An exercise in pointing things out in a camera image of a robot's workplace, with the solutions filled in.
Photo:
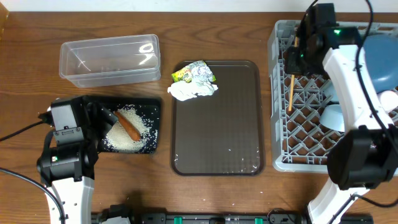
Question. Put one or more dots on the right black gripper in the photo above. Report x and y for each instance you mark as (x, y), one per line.
(294, 62)

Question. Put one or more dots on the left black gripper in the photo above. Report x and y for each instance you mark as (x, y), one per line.
(94, 117)

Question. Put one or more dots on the pile of white rice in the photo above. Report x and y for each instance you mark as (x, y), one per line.
(146, 120)

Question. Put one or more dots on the wooden chopstick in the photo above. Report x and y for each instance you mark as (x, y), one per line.
(292, 79)

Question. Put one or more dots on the orange carrot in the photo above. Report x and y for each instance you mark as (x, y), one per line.
(132, 132)

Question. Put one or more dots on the light blue cup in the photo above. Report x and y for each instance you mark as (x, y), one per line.
(330, 93)

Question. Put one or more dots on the dark blue bowl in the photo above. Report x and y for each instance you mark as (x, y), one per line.
(381, 60)

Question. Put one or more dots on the white tissue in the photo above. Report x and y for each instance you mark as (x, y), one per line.
(183, 91)

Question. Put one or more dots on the light blue small bowl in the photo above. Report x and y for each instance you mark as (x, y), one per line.
(332, 118)

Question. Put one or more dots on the yellow green snack wrapper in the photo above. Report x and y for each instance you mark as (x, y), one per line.
(184, 74)

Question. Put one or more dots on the pink cup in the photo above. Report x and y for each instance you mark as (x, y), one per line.
(388, 100)

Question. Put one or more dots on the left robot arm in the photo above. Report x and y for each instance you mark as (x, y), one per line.
(66, 165)

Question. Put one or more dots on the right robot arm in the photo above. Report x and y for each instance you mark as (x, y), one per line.
(366, 155)

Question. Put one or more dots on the grey dishwasher rack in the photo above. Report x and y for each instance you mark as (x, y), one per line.
(299, 143)

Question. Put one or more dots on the black rectangular tray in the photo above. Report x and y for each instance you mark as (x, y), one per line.
(112, 103)

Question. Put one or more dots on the clear plastic container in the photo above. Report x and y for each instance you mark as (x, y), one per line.
(111, 61)

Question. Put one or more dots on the crumpled silver foil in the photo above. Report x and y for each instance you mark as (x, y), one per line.
(201, 72)

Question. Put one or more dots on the brown serving tray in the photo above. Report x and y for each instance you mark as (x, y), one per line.
(221, 134)

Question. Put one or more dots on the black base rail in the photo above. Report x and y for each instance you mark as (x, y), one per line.
(123, 214)

